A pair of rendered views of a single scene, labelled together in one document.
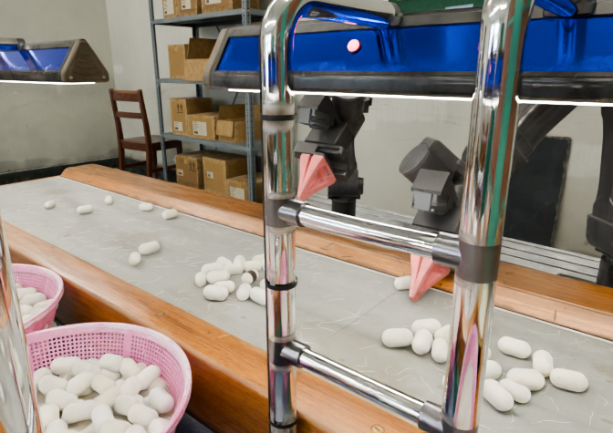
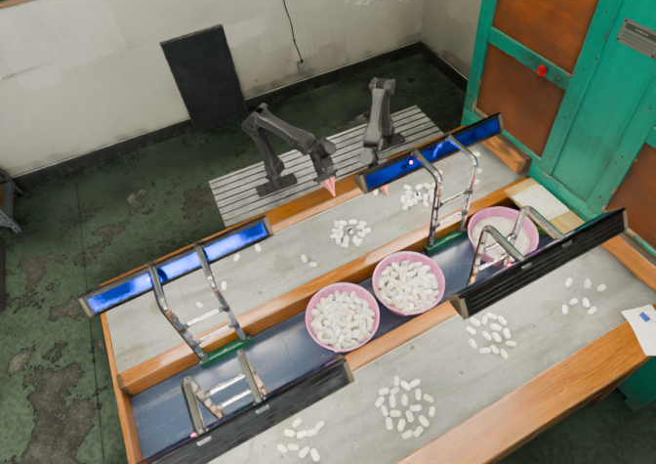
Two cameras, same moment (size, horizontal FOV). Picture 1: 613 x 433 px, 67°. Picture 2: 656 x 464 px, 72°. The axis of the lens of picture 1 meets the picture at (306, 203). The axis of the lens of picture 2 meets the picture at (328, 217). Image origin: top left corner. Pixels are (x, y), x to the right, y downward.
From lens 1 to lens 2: 1.62 m
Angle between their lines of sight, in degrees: 58
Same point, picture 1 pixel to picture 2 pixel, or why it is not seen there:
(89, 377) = (391, 276)
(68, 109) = not seen: outside the picture
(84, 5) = not seen: outside the picture
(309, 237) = (326, 203)
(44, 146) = not seen: outside the picture
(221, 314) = (369, 243)
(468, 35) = (434, 148)
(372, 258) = (354, 192)
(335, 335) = (393, 220)
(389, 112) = (69, 60)
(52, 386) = (392, 285)
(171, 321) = (379, 254)
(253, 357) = (406, 238)
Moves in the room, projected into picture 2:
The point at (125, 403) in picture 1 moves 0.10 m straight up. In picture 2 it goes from (406, 269) to (407, 254)
